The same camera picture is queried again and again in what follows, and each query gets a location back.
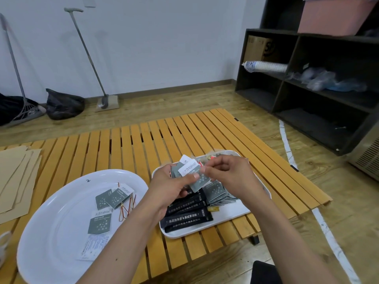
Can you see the white wall plate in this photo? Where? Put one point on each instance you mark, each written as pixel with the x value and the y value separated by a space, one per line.
pixel 89 2

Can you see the person's black trousers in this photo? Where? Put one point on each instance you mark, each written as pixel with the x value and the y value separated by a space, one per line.
pixel 265 273

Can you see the large black bag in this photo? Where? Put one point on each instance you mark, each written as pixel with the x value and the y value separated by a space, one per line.
pixel 12 109

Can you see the sleeve of white paper cups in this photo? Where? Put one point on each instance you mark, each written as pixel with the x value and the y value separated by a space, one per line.
pixel 268 67

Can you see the person's right forearm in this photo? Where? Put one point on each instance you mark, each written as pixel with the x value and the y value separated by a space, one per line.
pixel 293 245

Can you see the white floor tape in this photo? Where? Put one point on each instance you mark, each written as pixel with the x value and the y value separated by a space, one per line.
pixel 286 143

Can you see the person's left hand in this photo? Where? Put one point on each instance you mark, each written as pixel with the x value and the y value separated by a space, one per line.
pixel 163 195

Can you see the black stick sachets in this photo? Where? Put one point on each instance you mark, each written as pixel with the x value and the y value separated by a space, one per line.
pixel 186 215

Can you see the grey white square sachets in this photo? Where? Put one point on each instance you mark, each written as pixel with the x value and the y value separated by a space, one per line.
pixel 217 192

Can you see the white round bowl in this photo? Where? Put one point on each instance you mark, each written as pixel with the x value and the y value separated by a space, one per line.
pixel 53 221

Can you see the brown cardboard box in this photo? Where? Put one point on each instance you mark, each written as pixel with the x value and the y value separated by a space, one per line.
pixel 256 49

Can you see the small black garbage bag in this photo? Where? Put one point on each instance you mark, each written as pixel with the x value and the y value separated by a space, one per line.
pixel 65 105

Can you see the row of tea bags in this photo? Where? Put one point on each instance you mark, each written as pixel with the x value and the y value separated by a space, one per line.
pixel 211 158

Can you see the white plastic tray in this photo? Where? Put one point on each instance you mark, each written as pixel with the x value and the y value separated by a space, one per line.
pixel 234 214

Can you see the pink storage bin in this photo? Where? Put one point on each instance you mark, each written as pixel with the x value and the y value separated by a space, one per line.
pixel 333 17

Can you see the bunch of tan rubber bands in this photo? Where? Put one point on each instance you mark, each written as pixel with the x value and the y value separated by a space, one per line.
pixel 125 208

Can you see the person's left forearm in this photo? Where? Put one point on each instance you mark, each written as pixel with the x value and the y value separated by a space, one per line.
pixel 118 251

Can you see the yellow sachet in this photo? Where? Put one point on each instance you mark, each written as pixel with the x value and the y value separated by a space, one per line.
pixel 213 209

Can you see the black table leg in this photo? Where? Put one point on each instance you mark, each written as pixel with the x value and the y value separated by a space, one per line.
pixel 254 240

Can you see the stack of brown envelopes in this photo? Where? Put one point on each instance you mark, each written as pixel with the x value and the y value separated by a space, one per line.
pixel 16 177

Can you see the person's right hand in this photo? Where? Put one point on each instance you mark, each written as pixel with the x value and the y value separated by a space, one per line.
pixel 239 177

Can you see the black shelf unit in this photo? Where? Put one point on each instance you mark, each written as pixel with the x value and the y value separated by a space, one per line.
pixel 319 125

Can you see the white teacup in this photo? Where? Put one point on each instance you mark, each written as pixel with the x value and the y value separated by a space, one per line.
pixel 4 245

